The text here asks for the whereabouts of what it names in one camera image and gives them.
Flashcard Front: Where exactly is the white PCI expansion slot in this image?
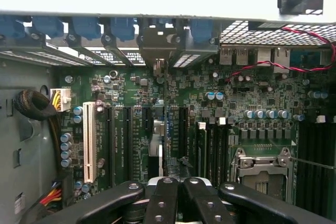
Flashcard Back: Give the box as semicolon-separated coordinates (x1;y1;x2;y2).
82;101;96;184

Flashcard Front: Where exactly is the long black expansion slot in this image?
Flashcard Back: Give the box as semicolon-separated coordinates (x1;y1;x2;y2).
123;106;133;183
106;105;116;188
179;107;188;156

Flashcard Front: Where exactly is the red black twisted wire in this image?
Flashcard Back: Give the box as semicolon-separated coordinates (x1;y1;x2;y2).
225;26;336;83

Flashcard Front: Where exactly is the short black expansion slot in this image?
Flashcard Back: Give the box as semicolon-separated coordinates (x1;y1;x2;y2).
143;107;152;130

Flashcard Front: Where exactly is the thin socket locking lever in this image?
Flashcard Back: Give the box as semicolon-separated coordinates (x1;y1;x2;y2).
287;155;336;170

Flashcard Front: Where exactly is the black rear case latch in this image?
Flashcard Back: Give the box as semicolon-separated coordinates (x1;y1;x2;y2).
277;0;324;15

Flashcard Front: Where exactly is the metal CPU socket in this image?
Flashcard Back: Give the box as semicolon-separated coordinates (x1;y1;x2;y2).
230;147;296;204

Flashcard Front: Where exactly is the black sleeved power cable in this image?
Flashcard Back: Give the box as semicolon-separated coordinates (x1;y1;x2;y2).
14;89;64;179

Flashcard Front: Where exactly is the green motherboard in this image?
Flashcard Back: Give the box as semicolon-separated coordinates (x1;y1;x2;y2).
56;48;336;209

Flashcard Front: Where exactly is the white power connector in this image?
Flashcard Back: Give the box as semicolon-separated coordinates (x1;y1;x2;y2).
49;87;72;112

